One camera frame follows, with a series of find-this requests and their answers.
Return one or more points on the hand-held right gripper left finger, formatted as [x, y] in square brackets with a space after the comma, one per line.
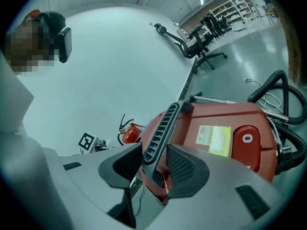
[96, 176]

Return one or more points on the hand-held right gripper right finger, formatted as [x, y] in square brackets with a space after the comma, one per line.
[216, 195]

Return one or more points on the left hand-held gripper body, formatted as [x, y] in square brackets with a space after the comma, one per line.
[86, 141]

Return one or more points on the red vacuum cleaner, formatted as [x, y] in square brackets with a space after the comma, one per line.
[216, 118]

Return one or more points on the red fire extinguisher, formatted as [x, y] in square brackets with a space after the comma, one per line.
[129, 134]

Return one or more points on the person's white shirt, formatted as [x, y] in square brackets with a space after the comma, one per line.
[21, 176]

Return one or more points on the metal vacuum wand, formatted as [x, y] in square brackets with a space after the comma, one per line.
[211, 99]

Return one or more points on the person's face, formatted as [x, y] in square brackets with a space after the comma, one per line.
[28, 49]

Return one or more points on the black office chair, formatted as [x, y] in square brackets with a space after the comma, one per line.
[196, 45]

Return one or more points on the white shelving unit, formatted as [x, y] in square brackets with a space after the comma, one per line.
[236, 7]

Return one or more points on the black head-mounted camera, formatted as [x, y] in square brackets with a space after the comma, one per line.
[65, 44]

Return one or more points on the metal frame chair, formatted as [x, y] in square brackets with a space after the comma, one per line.
[272, 13]

